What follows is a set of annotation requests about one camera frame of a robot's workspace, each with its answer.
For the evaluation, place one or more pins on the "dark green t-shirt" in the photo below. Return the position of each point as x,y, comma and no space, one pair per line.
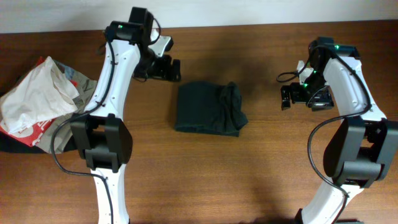
208,108

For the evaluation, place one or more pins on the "light blue garment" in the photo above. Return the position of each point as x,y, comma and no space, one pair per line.
68,71

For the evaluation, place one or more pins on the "white folded garment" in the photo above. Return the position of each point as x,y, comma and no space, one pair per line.
34,96

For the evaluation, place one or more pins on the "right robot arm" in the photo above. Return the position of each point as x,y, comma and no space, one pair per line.
361,151

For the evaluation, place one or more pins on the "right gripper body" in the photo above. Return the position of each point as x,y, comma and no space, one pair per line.
314,93

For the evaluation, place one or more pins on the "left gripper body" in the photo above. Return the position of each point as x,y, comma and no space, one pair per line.
161,66

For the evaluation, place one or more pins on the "grey-olive folded garment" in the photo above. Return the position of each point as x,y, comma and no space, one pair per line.
85,87

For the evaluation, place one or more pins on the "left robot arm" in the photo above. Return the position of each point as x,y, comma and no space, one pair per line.
134,49

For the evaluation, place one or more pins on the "black folded garment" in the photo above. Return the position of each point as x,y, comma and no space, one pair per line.
23,142

